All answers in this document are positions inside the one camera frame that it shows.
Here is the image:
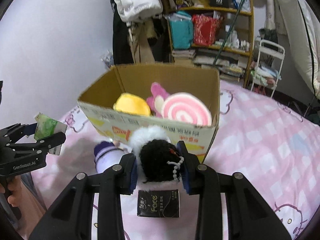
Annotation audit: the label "teal bag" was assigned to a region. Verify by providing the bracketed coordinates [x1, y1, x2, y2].
[169, 12, 194, 50]

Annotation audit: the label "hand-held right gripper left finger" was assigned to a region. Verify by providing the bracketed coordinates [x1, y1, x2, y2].
[29, 154, 138, 240]

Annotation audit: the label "pink plush toy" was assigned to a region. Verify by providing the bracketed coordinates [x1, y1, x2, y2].
[146, 82, 170, 117]

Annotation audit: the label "cardboard box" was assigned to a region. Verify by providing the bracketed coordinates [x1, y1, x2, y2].
[77, 64, 220, 164]

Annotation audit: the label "pile of papers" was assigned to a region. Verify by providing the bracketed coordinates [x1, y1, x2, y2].
[194, 49, 247, 80]

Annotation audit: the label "beige hanging coat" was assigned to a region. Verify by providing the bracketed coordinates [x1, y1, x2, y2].
[129, 20, 155, 64]

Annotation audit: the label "stack of books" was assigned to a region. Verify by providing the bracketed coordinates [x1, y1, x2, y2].
[172, 49, 196, 60]

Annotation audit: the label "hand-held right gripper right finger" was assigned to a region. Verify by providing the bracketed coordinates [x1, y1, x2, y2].
[176, 140, 293, 240]

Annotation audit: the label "black hanging coat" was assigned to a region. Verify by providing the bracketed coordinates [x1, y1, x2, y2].
[111, 0, 135, 65]

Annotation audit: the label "dark hanging garments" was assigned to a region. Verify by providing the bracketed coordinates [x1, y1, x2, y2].
[147, 17, 173, 63]

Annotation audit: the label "white puffer jacket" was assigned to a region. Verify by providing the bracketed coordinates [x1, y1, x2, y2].
[114, 0, 163, 24]

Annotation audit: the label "person's left hand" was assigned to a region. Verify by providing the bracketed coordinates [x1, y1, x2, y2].
[0, 179, 20, 207]

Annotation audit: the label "white trolley cart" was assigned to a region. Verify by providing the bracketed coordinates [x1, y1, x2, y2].
[250, 40, 285, 98]

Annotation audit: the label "yellow plush toy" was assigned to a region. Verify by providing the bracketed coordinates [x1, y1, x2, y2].
[112, 92, 152, 117]

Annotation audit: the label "pink cat print bedsheet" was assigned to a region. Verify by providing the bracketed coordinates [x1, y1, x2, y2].
[31, 80, 320, 240]

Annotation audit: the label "plastic bag of snacks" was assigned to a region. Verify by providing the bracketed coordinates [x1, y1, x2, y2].
[101, 50, 115, 70]

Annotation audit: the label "green tissue packet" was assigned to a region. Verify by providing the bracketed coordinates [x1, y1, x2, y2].
[34, 112, 67, 155]

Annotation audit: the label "black and white plush toy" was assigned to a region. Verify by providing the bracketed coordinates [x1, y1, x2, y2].
[129, 126, 186, 190]

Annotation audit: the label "pink swirl roll plush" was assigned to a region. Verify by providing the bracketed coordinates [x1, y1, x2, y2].
[161, 92, 213, 127]

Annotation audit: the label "wooden shelf rack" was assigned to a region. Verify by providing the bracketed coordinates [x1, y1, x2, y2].
[162, 0, 254, 88]

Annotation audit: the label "floral curtain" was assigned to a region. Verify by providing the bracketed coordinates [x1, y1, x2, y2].
[265, 0, 285, 35]

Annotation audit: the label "purple plush toy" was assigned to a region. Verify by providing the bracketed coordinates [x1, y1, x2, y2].
[94, 140, 128, 174]

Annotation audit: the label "black tissue packet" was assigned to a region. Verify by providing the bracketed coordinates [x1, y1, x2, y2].
[137, 189, 181, 217]

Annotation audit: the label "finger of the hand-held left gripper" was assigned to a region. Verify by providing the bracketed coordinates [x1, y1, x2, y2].
[7, 132, 67, 161]
[0, 123, 38, 142]

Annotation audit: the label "teal mop pole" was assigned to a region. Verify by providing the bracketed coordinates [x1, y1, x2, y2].
[214, 0, 250, 67]

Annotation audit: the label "group of cosmetic bottles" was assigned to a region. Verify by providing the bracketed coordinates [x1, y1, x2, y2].
[217, 24, 250, 52]

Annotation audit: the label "red patterned bag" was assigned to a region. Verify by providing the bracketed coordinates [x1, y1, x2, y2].
[192, 14, 222, 47]

